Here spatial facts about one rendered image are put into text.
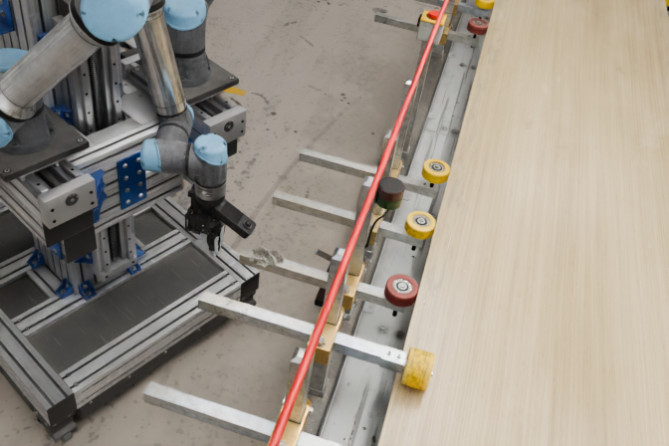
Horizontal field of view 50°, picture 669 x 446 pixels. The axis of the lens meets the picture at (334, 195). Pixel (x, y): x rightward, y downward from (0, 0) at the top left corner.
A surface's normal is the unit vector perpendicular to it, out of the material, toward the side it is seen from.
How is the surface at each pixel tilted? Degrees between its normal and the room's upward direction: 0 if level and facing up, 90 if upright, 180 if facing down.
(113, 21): 85
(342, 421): 0
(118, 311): 0
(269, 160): 0
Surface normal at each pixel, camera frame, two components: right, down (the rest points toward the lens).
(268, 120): 0.12, -0.75
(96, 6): 0.11, 0.59
